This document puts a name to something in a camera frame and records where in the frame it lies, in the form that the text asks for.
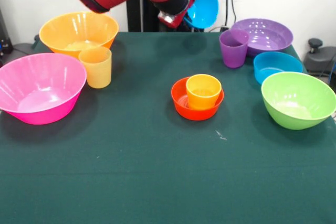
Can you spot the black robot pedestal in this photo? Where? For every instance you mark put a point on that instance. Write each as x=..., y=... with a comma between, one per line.
x=147, y=16

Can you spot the dark green table cloth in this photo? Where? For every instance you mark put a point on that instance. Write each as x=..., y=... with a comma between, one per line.
x=157, y=169

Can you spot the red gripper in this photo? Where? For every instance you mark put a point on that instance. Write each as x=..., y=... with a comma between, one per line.
x=178, y=19

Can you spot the lime green bowl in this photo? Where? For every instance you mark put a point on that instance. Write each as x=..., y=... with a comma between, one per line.
x=296, y=113

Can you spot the shallow blue bowl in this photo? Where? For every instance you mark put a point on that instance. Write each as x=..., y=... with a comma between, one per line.
x=275, y=62

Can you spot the pink bowl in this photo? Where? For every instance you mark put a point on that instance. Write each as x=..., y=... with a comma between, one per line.
x=39, y=90

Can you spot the yellow cup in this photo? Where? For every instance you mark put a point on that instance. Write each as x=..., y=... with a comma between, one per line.
x=95, y=72

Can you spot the large yellow-orange bowl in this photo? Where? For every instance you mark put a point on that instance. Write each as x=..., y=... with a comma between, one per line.
x=78, y=30

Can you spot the dark grey round base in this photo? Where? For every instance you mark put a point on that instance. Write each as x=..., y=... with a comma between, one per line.
x=22, y=47
x=320, y=58

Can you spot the purple bowl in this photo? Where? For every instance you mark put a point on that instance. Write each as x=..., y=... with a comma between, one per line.
x=267, y=37

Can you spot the black electronics box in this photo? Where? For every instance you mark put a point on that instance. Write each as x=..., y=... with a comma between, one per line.
x=5, y=37

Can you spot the orange cup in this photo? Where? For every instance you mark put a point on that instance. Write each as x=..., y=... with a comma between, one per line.
x=203, y=95

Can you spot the deep blue bowl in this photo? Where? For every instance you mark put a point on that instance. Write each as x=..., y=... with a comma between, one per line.
x=204, y=3

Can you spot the purple cup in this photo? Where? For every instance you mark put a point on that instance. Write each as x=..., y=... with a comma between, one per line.
x=232, y=53

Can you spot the small red-orange bowl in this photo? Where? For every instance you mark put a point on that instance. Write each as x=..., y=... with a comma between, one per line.
x=197, y=115

